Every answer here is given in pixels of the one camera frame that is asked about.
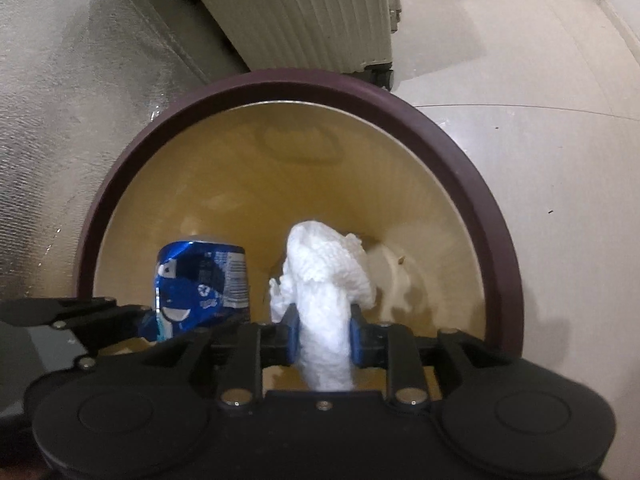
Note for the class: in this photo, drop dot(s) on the crushed blue can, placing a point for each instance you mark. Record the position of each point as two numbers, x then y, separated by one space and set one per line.
200 285

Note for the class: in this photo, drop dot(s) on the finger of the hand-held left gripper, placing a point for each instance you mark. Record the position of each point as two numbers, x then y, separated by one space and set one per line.
100 325

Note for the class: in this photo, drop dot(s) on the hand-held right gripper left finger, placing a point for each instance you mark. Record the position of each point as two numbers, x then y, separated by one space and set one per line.
293 335

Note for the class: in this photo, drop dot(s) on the cream ribbed suitcase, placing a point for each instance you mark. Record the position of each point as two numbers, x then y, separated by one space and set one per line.
300 10

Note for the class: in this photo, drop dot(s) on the white paper towel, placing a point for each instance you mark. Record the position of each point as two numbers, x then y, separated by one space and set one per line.
325 280

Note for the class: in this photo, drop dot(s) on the yellow trash bin brown rim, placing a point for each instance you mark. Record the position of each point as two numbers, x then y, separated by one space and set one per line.
300 82

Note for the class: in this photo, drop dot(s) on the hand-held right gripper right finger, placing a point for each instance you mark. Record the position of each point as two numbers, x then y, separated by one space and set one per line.
356 335

